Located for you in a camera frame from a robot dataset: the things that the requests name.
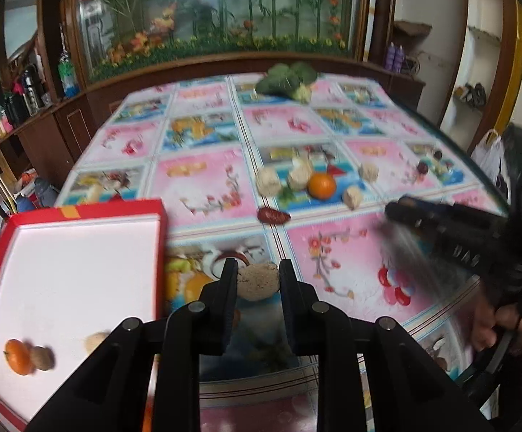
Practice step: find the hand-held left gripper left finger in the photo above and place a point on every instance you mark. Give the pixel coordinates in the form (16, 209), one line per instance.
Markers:
(225, 297)

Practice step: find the green bok choy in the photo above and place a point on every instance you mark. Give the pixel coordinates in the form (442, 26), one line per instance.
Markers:
(283, 80)

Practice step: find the green plastic bottle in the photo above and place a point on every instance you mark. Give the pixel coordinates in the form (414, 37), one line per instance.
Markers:
(68, 76)

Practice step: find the blue water jug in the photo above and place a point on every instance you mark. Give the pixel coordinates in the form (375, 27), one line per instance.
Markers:
(44, 191)

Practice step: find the beige walnut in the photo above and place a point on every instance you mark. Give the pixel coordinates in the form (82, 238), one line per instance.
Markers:
(43, 358)
(95, 343)
(352, 197)
(257, 281)
(268, 182)
(300, 175)
(369, 172)

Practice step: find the small dark red fruit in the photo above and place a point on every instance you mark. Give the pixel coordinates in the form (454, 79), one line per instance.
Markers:
(423, 168)

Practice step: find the person's right hand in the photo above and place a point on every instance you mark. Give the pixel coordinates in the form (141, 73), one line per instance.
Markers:
(483, 326)

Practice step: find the glass panel with artificial plants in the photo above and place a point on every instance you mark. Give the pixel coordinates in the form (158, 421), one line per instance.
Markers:
(243, 4)

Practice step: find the red date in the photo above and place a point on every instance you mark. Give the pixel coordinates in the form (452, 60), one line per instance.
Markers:
(273, 216)

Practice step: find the black thermos flask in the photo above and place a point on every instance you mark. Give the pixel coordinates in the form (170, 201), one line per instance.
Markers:
(30, 87)

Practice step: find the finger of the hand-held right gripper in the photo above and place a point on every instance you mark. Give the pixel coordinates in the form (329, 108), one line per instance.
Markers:
(418, 218)

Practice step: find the red box with white inside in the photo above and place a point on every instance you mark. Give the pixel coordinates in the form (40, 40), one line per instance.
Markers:
(76, 270)

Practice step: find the printed fruit pattern tablecloth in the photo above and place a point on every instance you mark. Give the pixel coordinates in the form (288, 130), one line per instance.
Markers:
(206, 180)

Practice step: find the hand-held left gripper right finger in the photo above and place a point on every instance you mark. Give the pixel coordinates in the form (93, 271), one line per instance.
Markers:
(290, 306)

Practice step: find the orange tangerine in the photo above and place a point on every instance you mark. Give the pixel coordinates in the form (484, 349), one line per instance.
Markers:
(322, 186)
(17, 356)

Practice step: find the dark wooden cabinet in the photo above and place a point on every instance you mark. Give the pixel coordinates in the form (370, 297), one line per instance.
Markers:
(107, 99)

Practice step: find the white plastic bag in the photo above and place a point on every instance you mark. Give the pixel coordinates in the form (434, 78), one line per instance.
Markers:
(488, 155)

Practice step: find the pair of dark shoes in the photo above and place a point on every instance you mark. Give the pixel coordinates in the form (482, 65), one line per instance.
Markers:
(474, 94)

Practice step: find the purple bottle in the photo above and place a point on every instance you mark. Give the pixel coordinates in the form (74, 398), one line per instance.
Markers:
(400, 59)
(391, 57)

